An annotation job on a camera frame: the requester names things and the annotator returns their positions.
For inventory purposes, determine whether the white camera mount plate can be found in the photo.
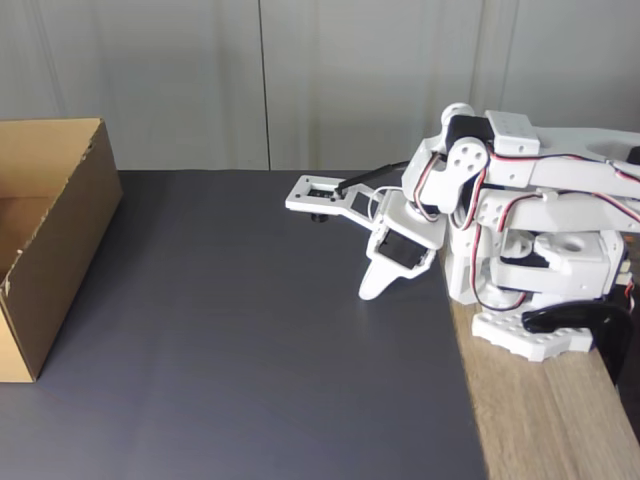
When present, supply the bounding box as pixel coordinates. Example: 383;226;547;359
285;174;390;232

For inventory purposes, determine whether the black table clamp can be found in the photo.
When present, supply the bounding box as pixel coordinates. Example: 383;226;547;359
521;299;634;387

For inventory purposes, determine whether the dark grey table mat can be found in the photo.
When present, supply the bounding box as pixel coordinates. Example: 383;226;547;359
0;169;489;480

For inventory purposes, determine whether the brown cardboard box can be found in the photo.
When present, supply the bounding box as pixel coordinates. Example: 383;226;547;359
0;117;125;384

